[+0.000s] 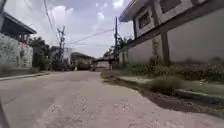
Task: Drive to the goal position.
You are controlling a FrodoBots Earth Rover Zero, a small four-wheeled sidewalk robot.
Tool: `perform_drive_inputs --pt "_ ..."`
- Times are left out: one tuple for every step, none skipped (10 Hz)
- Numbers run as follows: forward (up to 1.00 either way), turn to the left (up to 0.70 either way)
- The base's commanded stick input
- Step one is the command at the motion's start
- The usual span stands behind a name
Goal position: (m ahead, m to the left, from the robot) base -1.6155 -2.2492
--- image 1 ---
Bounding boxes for thin dark utility pole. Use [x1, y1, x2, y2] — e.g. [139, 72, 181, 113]
[113, 16, 119, 65]

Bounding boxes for tree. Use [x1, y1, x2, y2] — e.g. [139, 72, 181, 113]
[116, 34, 134, 52]

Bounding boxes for low building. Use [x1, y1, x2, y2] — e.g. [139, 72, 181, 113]
[70, 51, 96, 71]

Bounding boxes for grey concrete road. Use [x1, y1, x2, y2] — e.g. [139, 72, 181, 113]
[0, 70, 224, 128]

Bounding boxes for utility pole with crossarms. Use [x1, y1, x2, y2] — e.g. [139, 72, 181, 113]
[56, 26, 67, 67]

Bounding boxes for dark dirt strip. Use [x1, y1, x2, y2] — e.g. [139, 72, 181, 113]
[100, 73, 224, 118]

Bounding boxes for dark green trees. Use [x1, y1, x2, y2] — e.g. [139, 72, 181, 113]
[27, 36, 56, 72]

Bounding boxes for row of bushes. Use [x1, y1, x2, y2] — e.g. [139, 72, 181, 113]
[123, 58, 224, 82]

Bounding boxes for pale building with dark beams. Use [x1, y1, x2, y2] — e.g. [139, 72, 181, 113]
[117, 0, 224, 66]

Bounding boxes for grey concrete pavement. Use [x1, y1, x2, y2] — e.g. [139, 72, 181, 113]
[0, 70, 52, 82]

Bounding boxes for concrete pavement with weeds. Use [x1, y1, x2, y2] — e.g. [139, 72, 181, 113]
[115, 75, 224, 102]

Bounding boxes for overhead wires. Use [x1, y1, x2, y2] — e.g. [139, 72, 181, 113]
[22, 0, 135, 46]

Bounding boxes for building with stone wall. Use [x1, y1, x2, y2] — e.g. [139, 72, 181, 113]
[0, 11, 38, 70]

